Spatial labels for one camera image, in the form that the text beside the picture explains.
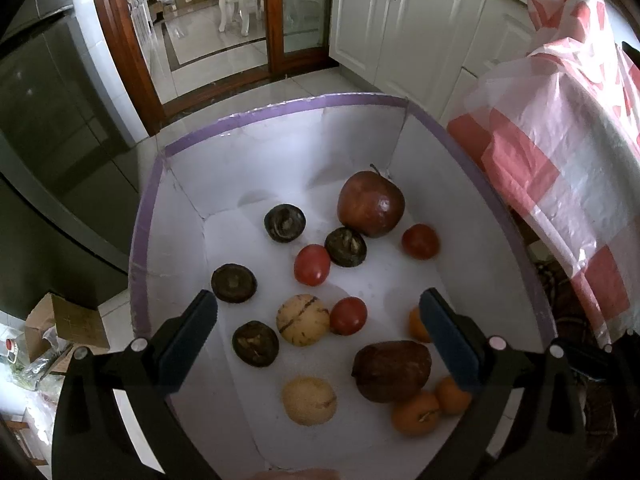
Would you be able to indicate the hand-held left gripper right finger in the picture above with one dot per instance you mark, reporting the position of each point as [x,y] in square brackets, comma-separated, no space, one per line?
[450,345]

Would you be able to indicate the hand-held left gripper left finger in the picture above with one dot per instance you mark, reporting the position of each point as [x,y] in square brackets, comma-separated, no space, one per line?
[187,340]

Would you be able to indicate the orange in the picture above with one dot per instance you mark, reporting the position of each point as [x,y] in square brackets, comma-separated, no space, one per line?
[415,412]
[416,325]
[450,397]

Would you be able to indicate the dark wrinkled red apple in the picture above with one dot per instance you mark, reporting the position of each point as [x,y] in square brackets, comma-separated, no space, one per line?
[392,370]

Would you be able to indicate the red tomato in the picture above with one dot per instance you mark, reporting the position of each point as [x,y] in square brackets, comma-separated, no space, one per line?
[312,264]
[348,316]
[420,241]

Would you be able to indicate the yellow striped pepino melon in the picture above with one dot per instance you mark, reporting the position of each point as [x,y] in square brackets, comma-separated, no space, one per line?
[309,400]
[302,320]

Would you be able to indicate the shiny red apple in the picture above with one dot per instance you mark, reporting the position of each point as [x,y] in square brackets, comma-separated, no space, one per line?
[370,202]

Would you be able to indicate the white box with purple rim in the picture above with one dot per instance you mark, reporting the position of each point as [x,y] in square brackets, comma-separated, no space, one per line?
[280,160]

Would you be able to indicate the cardboard box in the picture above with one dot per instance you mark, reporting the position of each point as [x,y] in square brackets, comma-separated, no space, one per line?
[70,325]

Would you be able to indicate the clear plastic bag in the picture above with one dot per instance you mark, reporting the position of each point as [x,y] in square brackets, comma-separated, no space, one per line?
[35,365]

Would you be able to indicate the red white checked tablecloth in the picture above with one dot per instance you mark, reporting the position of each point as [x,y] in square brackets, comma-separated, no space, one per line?
[550,185]

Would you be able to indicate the dark glossy appliance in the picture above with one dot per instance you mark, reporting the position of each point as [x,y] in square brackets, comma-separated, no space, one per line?
[55,160]

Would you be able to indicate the white kitchen cabinet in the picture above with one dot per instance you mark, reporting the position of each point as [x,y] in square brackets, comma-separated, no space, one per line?
[425,20]

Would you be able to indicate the wood-framed glass door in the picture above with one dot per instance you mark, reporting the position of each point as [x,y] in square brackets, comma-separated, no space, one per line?
[300,10]

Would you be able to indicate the wooden door frame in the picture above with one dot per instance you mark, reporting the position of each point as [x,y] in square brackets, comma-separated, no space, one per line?
[125,50]

